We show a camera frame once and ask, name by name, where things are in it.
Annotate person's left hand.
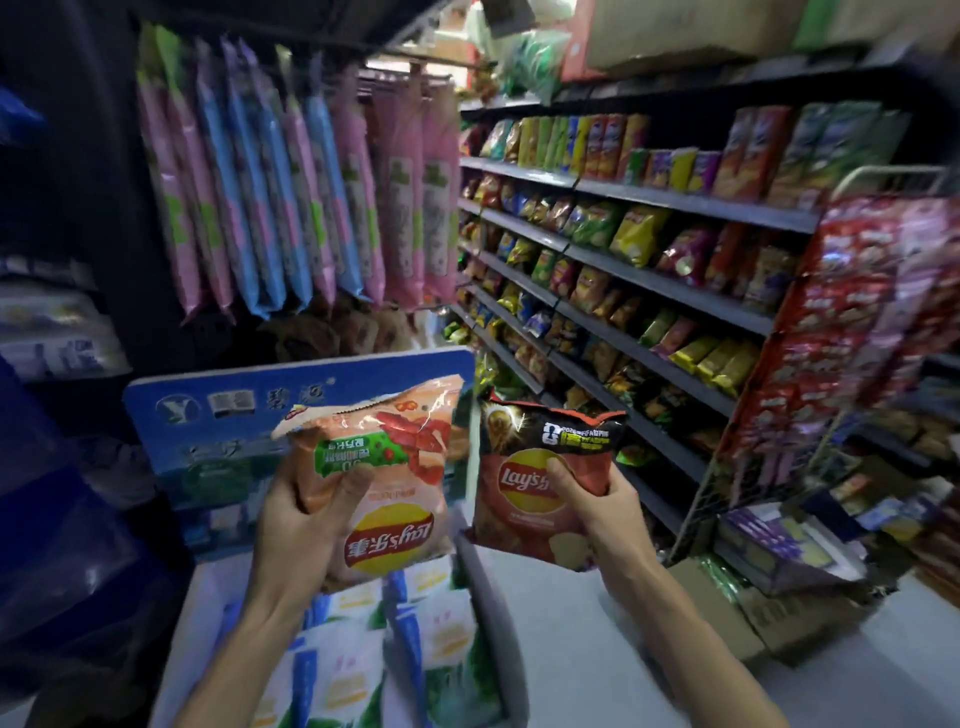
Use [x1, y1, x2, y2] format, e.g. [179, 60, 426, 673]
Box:
[252, 452, 377, 596]

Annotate person's right hand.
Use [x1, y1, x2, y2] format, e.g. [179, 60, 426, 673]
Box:
[546, 456, 664, 595]

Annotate pink chip bag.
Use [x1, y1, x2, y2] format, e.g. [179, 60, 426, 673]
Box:
[271, 375, 468, 595]

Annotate dark red chip bag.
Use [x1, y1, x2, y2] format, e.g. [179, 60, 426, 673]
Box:
[465, 390, 630, 573]

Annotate person's right forearm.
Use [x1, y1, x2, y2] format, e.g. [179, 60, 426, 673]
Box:
[598, 558, 790, 728]

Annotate person's left forearm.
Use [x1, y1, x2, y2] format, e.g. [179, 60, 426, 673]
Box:
[174, 588, 331, 728]

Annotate row of colourful snack bags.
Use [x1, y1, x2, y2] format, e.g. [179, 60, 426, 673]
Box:
[444, 296, 721, 459]
[459, 247, 762, 399]
[459, 174, 800, 315]

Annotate grey display bin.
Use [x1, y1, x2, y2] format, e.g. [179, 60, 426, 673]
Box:
[448, 525, 531, 728]

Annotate pile of blue white packets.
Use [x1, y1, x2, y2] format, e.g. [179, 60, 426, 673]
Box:
[213, 555, 505, 728]

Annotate brown snack bags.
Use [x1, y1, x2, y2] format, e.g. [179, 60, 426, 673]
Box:
[258, 294, 423, 363]

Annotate purple product box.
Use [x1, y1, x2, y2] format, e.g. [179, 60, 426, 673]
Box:
[718, 501, 867, 595]

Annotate brown cardboard box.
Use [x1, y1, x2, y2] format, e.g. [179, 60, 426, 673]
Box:
[666, 556, 882, 667]

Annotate blue plastic wrapped bundle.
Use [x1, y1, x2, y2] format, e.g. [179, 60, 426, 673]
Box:
[0, 358, 192, 680]

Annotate black metal shelf unit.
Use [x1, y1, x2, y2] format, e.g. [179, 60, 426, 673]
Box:
[448, 52, 960, 549]

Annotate row of hanging pastel packets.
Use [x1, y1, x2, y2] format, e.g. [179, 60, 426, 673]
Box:
[135, 26, 462, 325]

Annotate hanging red snack packets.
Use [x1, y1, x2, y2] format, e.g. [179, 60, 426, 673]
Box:
[716, 196, 960, 470]

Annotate stack of white packages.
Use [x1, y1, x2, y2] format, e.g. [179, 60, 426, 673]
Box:
[0, 253, 132, 385]

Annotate row of snack tubes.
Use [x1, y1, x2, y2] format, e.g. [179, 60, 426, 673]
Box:
[480, 103, 912, 213]

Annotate green plastic bags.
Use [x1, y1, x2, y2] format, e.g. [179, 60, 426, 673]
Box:
[491, 28, 575, 108]

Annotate large cardboard box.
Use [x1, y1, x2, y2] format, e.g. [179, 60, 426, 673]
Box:
[583, 0, 815, 78]

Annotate white wire rack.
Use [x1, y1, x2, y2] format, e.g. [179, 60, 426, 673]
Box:
[666, 165, 954, 565]

